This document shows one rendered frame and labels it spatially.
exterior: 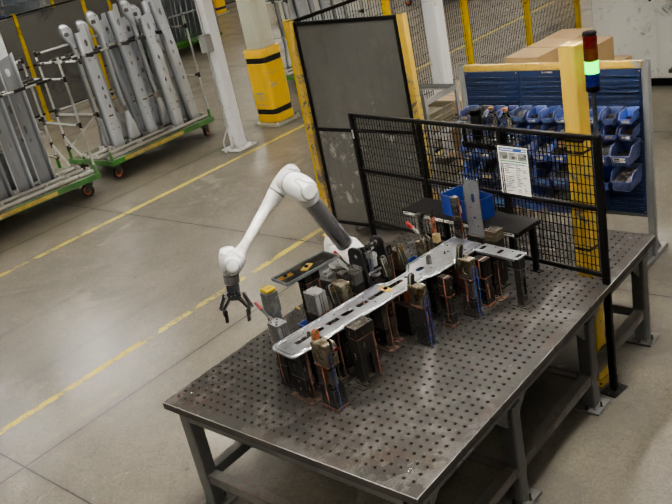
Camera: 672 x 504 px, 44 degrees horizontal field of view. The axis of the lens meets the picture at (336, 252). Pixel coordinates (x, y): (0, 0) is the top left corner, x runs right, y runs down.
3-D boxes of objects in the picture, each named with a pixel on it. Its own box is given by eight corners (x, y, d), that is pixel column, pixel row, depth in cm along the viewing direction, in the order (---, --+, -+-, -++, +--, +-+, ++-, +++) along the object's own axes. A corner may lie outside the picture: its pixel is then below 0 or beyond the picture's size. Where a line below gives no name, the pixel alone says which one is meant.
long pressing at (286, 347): (296, 362, 383) (296, 359, 383) (268, 348, 400) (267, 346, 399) (485, 244, 459) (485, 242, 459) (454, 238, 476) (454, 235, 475)
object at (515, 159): (533, 199, 465) (527, 146, 453) (501, 193, 481) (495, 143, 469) (535, 197, 466) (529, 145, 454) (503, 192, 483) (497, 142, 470)
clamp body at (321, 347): (339, 415, 388) (324, 350, 374) (319, 405, 399) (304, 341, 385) (355, 404, 394) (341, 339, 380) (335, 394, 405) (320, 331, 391)
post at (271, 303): (285, 369, 435) (266, 296, 418) (277, 365, 441) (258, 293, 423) (296, 362, 439) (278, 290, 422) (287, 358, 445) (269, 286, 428)
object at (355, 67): (453, 248, 699) (417, 8, 620) (444, 255, 690) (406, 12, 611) (333, 231, 785) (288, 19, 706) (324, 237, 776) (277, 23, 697)
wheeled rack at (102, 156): (117, 181, 1089) (75, 48, 1019) (73, 177, 1151) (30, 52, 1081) (218, 133, 1219) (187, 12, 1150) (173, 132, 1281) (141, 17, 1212)
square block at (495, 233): (501, 290, 469) (494, 232, 454) (490, 287, 474) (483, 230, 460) (510, 284, 473) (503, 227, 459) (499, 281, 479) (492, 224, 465)
